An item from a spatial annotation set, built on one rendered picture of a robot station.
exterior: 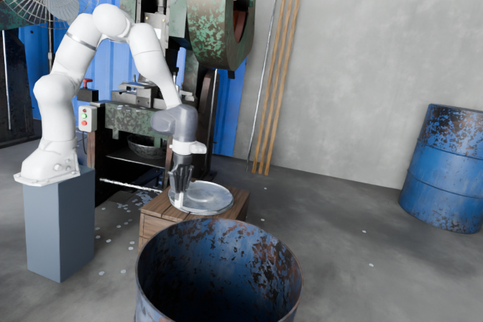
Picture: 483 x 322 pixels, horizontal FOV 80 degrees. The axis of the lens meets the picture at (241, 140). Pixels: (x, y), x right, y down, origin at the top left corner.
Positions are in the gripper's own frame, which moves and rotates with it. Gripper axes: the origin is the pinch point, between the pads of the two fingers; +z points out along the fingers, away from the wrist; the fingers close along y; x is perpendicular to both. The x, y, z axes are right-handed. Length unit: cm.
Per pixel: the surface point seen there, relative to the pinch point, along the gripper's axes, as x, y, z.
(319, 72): -14, -194, -59
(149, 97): -58, -32, -31
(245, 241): 36.2, 6.8, -1.2
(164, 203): -8.0, -0.3, 5.4
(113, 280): -18.5, 16.1, 40.3
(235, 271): 34.7, 7.6, 10.8
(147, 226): -8.1, 8.4, 12.4
